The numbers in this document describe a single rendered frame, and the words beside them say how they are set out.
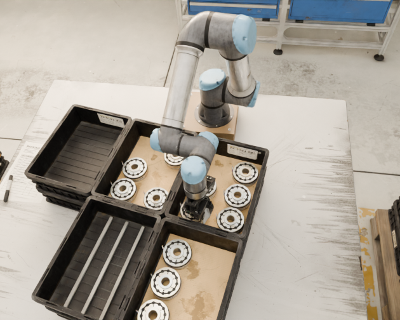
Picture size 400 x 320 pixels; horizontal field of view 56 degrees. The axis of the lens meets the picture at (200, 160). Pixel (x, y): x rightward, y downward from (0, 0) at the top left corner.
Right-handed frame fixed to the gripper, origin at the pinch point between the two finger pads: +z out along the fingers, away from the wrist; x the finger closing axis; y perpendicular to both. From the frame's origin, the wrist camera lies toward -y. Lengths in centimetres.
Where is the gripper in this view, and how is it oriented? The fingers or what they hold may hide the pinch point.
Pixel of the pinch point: (201, 213)
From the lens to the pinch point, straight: 143.4
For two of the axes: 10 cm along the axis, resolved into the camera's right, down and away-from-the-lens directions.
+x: 9.1, 3.1, -2.7
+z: 0.5, 5.7, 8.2
